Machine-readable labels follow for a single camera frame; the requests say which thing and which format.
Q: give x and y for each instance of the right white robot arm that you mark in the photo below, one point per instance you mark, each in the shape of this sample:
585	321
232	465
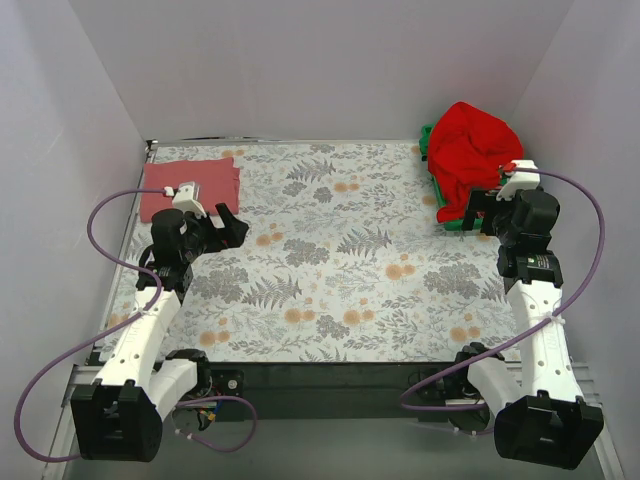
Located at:
542	417

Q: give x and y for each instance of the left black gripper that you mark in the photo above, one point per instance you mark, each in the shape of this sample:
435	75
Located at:
214	236

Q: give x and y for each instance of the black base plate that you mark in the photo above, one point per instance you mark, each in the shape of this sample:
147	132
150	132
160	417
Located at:
338	390

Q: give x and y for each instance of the floral patterned table mat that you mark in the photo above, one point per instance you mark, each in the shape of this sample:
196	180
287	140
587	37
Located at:
344	261

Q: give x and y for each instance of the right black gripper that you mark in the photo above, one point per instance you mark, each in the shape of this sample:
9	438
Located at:
480	207

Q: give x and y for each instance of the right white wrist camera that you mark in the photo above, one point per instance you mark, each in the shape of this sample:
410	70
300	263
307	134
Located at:
520	175

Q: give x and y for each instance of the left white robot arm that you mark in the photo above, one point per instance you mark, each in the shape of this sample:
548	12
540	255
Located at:
120	415

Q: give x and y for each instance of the red t shirt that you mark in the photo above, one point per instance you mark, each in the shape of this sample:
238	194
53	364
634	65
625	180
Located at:
466	150

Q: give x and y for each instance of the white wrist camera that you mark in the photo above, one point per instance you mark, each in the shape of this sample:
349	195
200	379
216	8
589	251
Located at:
186	198
520	175

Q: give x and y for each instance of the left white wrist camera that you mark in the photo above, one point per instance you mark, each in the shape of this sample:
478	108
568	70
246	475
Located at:
186	198

